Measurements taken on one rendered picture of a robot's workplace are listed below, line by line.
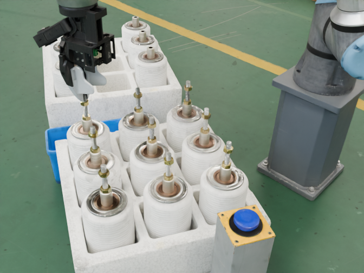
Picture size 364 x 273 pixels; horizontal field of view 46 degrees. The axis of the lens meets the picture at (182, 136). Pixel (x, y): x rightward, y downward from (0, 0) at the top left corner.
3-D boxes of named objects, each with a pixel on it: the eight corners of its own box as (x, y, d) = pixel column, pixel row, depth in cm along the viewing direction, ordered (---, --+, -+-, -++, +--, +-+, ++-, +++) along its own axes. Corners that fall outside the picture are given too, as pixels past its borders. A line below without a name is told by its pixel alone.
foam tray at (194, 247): (200, 166, 127) (203, 115, 116) (259, 275, 97) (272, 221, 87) (64, 193, 116) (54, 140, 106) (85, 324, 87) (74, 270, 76)
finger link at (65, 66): (67, 90, 86) (63, 49, 81) (62, 88, 87) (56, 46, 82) (83, 80, 90) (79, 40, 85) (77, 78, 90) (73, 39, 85)
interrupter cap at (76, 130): (103, 119, 101) (102, 116, 101) (106, 138, 96) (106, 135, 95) (70, 123, 100) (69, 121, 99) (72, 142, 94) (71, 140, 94)
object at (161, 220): (194, 238, 97) (198, 178, 86) (182, 273, 89) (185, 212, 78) (153, 228, 99) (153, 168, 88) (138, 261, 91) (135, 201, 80)
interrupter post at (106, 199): (102, 209, 79) (100, 196, 77) (99, 200, 81) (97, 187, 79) (115, 206, 79) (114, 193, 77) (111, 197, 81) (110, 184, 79)
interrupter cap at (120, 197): (90, 222, 76) (90, 220, 76) (83, 194, 82) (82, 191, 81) (132, 212, 78) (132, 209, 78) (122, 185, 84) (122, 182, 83)
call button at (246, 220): (251, 214, 71) (252, 205, 69) (262, 232, 68) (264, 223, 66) (228, 219, 69) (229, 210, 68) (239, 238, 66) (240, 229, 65)
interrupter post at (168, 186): (175, 187, 84) (176, 175, 82) (172, 196, 82) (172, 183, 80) (164, 184, 84) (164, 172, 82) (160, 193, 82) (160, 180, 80)
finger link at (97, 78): (103, 104, 91) (98, 66, 86) (81, 97, 94) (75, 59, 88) (112, 97, 94) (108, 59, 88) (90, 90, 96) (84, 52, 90)
